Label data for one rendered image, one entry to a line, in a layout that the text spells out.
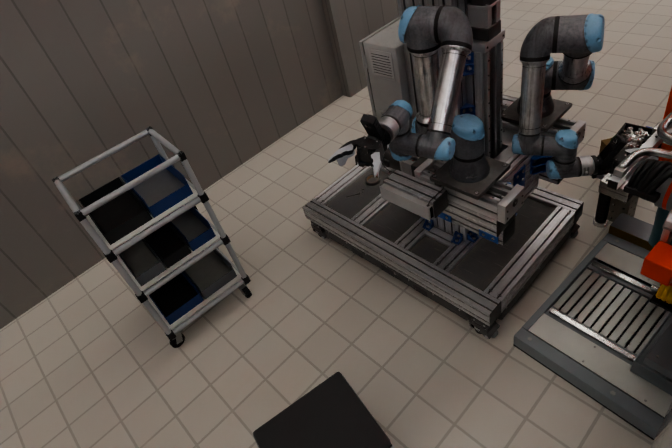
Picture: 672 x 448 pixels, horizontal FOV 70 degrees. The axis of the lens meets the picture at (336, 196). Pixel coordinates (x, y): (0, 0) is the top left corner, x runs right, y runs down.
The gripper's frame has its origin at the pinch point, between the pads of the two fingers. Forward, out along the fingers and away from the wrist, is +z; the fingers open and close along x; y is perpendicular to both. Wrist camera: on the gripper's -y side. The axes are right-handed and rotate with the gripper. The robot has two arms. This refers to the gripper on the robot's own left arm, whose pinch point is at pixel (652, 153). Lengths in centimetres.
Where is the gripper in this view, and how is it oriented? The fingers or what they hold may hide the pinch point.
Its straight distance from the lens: 206.1
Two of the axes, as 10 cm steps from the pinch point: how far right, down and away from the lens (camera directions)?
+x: -0.8, 6.6, -7.5
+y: 2.1, 7.5, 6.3
